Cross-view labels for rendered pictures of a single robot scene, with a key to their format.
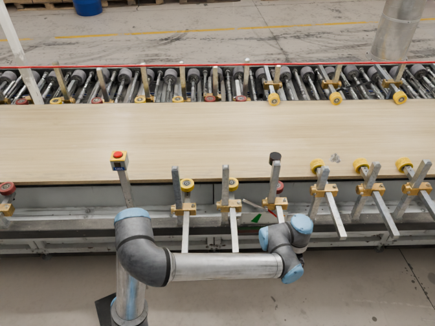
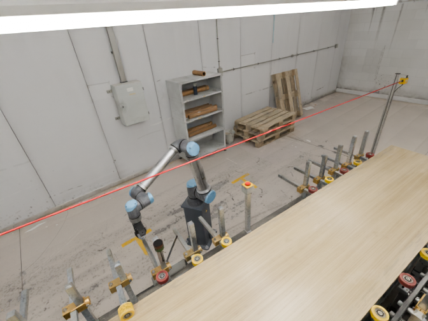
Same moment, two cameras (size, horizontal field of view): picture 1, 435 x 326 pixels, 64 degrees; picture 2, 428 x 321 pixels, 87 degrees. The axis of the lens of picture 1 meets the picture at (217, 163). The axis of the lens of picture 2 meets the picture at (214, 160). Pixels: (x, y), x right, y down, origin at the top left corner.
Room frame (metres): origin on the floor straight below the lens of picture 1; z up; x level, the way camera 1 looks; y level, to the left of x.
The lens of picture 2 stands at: (2.32, -0.42, 2.28)
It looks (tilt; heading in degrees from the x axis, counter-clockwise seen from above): 31 degrees down; 151
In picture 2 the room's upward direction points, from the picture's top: 5 degrees counter-clockwise
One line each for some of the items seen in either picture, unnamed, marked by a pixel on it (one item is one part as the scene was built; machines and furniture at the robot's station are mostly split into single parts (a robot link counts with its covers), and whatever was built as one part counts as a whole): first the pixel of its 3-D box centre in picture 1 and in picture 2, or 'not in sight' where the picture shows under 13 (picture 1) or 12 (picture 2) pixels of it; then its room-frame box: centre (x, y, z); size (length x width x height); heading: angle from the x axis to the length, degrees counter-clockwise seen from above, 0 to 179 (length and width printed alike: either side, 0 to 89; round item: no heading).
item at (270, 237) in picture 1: (275, 238); (144, 200); (0.81, -0.23, 1.14); 0.12 x 0.12 x 0.09; 17
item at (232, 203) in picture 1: (228, 206); (193, 253); (1.24, -0.06, 0.84); 0.13 x 0.06 x 0.05; 91
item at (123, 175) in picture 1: (128, 196); (248, 213); (1.22, 0.47, 0.93); 0.05 x 0.04 x 0.45; 91
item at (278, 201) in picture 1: (274, 203); (161, 270); (1.25, -0.31, 0.85); 0.13 x 0.06 x 0.05; 91
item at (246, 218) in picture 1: (263, 218); (169, 271); (1.22, -0.26, 0.75); 0.26 x 0.01 x 0.10; 91
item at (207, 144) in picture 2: not in sight; (199, 118); (-1.40, 1.41, 0.78); 0.90 x 0.45 x 1.55; 97
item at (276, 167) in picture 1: (271, 195); (162, 262); (1.24, -0.29, 0.92); 0.03 x 0.03 x 0.48; 1
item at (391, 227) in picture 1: (377, 196); (72, 300); (1.20, -0.83, 0.95); 0.50 x 0.04 x 0.04; 1
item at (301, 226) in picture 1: (299, 230); (132, 209); (0.85, -0.34, 1.14); 0.10 x 0.09 x 0.12; 107
